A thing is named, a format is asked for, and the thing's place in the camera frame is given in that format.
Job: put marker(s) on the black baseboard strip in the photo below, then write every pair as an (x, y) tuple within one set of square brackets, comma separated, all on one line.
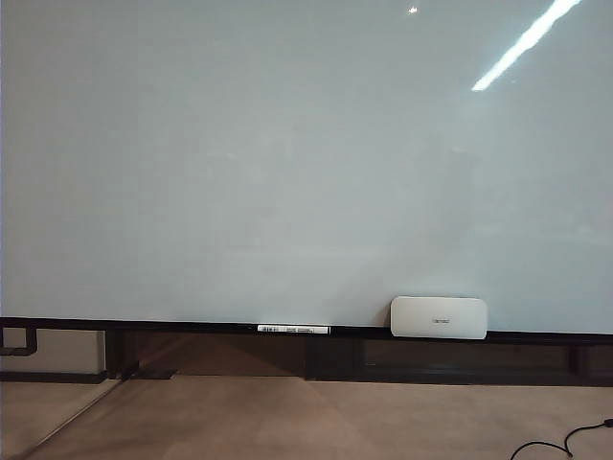
[(48, 377)]

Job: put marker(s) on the white glass whiteboard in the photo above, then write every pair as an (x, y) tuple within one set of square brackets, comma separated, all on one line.
[(191, 167)]

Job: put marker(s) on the black whiteboard tray ledge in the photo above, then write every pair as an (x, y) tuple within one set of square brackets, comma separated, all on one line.
[(143, 323)]

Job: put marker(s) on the black pipe bracket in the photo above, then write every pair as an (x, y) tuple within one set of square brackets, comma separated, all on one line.
[(31, 341)]

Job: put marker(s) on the metal floor strip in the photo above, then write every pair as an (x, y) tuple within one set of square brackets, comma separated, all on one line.
[(72, 418)]

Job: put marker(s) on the white board eraser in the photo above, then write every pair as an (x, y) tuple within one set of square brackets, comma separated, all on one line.
[(438, 317)]

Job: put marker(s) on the black floor plate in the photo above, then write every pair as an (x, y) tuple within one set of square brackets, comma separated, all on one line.
[(153, 373)]

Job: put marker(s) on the marker pen with white label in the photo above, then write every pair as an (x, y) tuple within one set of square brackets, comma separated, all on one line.
[(293, 329)]

